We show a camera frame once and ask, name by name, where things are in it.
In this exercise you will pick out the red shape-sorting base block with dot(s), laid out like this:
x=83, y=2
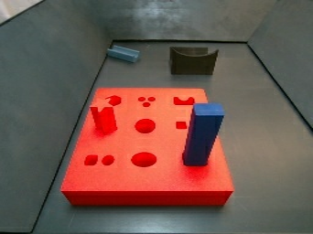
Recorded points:
x=133, y=167

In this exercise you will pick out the red star-shaped peg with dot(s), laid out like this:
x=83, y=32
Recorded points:
x=103, y=116

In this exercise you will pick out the light blue arch object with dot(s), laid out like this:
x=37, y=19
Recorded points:
x=124, y=53

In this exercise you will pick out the black curved fixture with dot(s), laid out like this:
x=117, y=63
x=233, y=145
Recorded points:
x=193, y=61

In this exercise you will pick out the dark blue rectangular peg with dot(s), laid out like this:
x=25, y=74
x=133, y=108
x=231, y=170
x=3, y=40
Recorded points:
x=205, y=124

